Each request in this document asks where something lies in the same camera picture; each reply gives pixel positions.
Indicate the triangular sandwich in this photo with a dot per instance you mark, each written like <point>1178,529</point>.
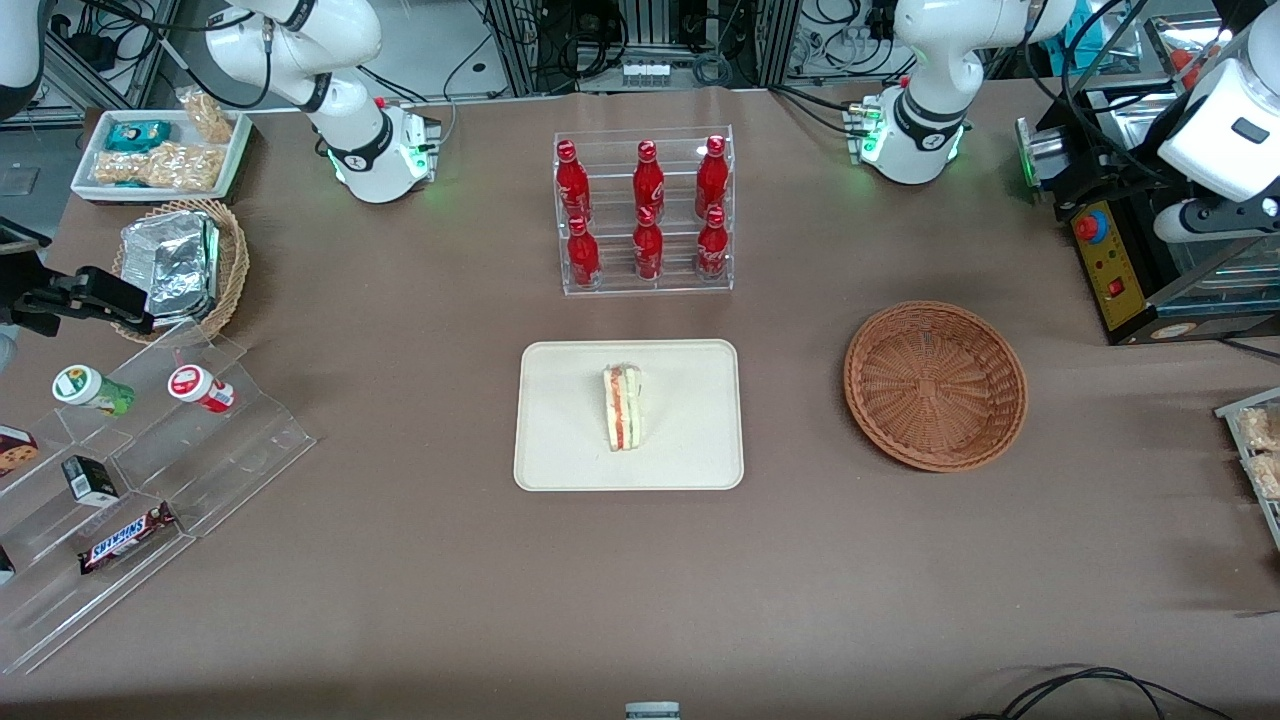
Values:
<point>623,408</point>

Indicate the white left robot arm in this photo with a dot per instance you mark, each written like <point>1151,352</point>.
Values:
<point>925,125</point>

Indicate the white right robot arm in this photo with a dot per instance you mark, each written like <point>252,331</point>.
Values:
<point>365,150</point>

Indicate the light wicker basket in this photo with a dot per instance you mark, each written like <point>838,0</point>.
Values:
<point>235,260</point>

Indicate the white snack tray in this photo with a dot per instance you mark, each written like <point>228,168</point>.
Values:
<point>235,160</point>

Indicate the white tray with rice crackers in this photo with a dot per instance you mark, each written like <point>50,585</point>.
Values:
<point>1235,410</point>

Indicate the round brown wicker basket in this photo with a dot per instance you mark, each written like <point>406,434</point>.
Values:
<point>935,385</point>

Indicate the beige rectangular serving tray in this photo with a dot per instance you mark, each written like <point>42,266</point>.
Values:
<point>690,415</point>

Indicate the silver foil pack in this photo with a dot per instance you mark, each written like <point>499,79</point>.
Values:
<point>205,305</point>
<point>165,255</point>

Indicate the green lidded drink cup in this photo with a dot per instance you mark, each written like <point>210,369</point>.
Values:
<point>85,387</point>

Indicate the red lidded drink cup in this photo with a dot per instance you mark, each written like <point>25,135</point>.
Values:
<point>195,385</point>

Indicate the clear bag of puffed snack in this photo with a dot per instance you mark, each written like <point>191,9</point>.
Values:
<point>165,168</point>

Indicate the cookie box with red top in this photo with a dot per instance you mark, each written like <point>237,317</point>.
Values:
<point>15,452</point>

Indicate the teal snack packet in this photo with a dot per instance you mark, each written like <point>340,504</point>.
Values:
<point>138,135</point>

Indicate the small black carton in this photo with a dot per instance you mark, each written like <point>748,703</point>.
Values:
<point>90,480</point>

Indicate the clear bag of nuts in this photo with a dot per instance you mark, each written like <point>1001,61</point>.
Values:
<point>208,115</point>

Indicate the clear acrylic stepped shelf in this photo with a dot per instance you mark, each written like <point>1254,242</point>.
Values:
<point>230,470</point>

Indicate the brown Snickers bar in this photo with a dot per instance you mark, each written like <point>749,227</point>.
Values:
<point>125,540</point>

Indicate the dark packet at shelf edge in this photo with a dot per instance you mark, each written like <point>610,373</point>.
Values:
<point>5,565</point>

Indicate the clear rice cracker pack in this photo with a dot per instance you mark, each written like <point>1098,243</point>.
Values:
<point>1260,430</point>
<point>1268,478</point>

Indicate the red cola bottle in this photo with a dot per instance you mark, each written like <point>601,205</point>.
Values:
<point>711,180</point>
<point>648,185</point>
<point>571,185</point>
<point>647,250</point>
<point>583,258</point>
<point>712,250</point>

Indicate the clear acrylic bottle rack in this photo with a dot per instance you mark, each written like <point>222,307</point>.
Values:
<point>680,285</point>

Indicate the white power strip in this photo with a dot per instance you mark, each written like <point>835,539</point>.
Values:
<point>645,72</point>

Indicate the grey device at table edge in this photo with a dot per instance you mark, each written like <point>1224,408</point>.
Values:
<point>652,711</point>

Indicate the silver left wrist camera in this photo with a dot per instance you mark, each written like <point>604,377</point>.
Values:
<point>1215,222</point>

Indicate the aluminium frame rack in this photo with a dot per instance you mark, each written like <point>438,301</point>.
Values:
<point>520,45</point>

